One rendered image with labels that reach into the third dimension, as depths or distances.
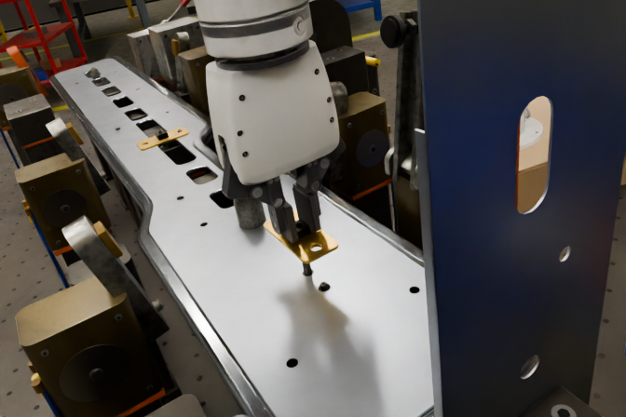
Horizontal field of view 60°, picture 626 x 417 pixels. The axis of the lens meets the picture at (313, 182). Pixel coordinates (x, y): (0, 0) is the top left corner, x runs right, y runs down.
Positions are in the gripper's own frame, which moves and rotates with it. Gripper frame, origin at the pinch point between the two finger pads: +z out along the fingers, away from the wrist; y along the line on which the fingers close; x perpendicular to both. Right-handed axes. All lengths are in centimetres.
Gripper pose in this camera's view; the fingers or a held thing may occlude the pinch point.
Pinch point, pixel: (294, 212)
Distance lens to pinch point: 49.8
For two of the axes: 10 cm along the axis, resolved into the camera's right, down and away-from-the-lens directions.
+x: 5.2, 3.5, -7.8
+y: -8.4, 3.7, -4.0
